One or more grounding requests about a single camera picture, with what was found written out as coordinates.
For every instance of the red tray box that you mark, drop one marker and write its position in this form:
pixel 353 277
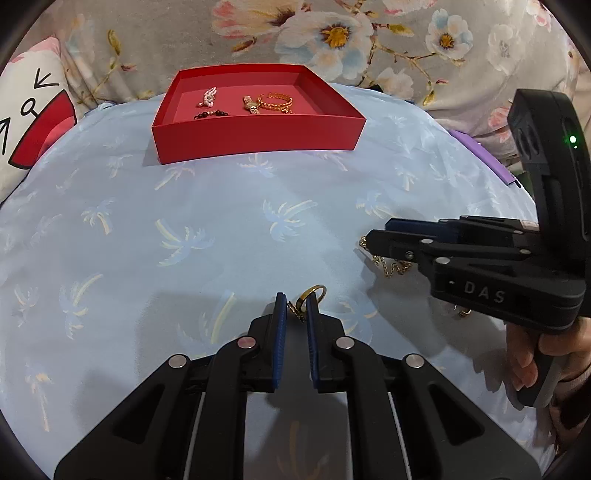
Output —
pixel 258 134

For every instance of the white cat face pillow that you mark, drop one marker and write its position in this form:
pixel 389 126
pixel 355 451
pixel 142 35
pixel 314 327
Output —
pixel 32 129

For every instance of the gold watch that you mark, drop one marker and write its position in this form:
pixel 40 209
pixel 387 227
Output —
pixel 250 105

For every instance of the light blue palm-print sheet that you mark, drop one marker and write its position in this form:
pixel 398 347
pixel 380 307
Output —
pixel 184 240

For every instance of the gold braided bangle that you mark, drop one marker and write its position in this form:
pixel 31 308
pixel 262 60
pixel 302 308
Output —
pixel 276 100

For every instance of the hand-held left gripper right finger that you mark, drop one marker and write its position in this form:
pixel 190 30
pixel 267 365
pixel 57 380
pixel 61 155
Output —
pixel 314 344

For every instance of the person's right hand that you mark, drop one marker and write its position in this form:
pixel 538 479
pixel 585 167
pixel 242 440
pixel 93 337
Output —
pixel 524 355

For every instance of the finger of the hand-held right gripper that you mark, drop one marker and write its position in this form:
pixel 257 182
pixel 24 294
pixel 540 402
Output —
pixel 392 247
pixel 406 226

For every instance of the grey floral blanket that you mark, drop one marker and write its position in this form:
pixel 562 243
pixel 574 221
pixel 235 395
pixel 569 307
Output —
pixel 369 41

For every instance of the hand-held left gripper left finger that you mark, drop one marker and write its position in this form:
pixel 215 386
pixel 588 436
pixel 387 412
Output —
pixel 278 344

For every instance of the purple flat case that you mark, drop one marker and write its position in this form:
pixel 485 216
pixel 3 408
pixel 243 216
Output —
pixel 485 159

